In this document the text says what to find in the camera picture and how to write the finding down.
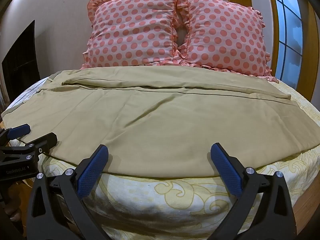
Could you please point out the wooden window frame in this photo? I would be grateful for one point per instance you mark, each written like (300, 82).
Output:
(273, 55)

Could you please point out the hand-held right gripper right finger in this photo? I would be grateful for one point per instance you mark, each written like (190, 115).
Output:
(226, 170)

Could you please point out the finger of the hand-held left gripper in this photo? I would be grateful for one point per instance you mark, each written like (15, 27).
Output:
(43, 142)
(19, 131)

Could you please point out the wooden bed frame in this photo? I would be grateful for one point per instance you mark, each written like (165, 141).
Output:
(308, 197)

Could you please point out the pink polka dot pillow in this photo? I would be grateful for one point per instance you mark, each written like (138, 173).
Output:
(135, 30)
(225, 37)

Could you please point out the bed with yellow-patterned sheet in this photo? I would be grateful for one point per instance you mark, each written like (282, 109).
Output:
(155, 202)

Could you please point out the olive green bed sheet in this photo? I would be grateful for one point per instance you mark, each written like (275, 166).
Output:
(155, 122)

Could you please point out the black cabinet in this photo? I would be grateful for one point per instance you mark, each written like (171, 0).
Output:
(22, 62)

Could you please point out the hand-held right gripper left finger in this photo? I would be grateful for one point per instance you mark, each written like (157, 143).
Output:
(92, 172)

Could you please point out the glass window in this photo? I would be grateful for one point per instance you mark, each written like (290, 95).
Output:
(287, 30)

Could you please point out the person's left hand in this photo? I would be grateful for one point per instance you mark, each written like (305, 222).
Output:
(13, 212)

